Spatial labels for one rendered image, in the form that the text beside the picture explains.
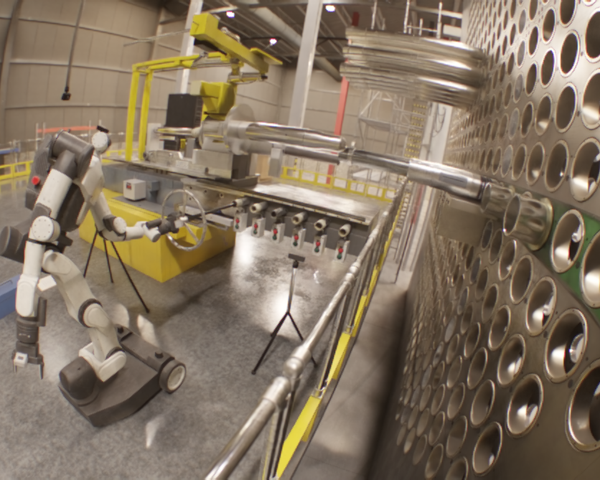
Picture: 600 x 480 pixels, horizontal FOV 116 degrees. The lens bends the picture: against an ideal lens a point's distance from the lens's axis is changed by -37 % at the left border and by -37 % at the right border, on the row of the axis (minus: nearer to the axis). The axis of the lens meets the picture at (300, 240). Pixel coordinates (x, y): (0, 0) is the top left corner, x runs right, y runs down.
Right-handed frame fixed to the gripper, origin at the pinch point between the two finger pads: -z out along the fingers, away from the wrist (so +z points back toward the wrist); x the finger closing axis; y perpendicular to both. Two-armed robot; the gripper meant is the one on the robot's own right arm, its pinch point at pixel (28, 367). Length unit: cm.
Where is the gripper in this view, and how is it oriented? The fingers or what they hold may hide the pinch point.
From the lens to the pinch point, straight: 120.9
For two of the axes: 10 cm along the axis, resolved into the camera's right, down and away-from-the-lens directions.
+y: -5.5, 0.2, 8.3
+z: 1.6, -9.8, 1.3
